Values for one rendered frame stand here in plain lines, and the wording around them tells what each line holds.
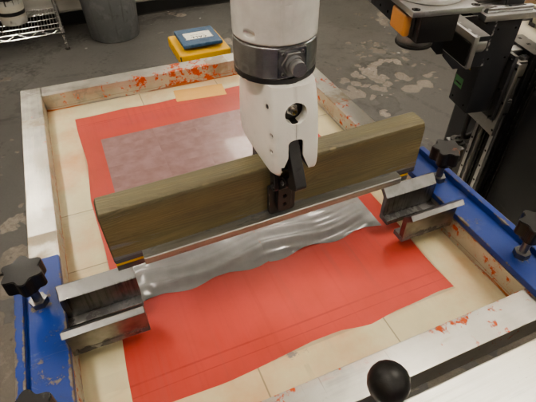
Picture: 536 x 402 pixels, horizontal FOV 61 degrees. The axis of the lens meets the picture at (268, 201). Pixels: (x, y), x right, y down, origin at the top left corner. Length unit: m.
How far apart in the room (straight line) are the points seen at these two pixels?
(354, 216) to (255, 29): 0.37
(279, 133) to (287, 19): 0.10
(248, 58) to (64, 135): 0.58
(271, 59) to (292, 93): 0.03
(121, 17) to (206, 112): 2.84
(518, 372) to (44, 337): 0.47
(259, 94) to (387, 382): 0.26
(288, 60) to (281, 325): 0.32
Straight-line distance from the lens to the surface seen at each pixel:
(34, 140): 0.87
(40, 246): 0.67
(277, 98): 0.40
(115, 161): 0.83
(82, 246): 0.69
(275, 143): 0.42
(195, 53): 1.18
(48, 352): 0.55
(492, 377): 0.48
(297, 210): 0.52
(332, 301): 0.59
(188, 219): 0.49
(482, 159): 1.64
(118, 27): 3.74
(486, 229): 0.67
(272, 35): 0.39
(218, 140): 0.84
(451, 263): 0.67
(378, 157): 0.56
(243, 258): 0.62
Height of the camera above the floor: 1.43
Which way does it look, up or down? 43 degrees down
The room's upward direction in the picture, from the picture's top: straight up
